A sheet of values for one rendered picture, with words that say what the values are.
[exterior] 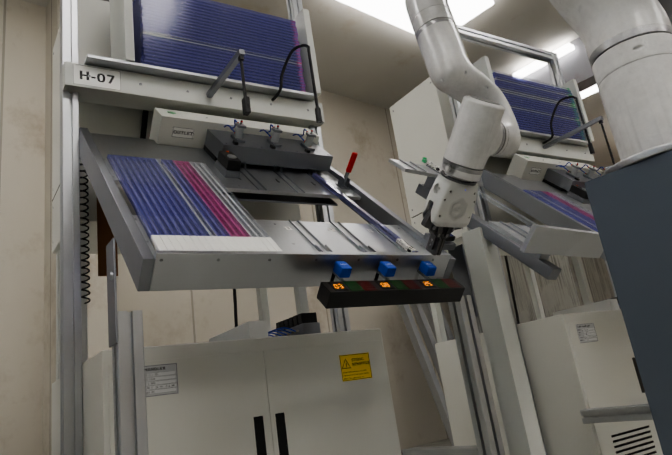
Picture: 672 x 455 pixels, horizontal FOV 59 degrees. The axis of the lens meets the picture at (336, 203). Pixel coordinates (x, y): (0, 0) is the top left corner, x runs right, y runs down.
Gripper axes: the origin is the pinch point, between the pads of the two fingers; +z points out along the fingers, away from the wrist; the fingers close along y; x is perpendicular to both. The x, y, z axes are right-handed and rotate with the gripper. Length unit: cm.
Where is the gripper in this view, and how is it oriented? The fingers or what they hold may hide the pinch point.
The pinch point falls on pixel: (435, 244)
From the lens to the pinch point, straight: 129.1
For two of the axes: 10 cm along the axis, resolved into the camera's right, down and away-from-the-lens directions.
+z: -2.6, 9.2, 3.1
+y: 8.4, 0.5, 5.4
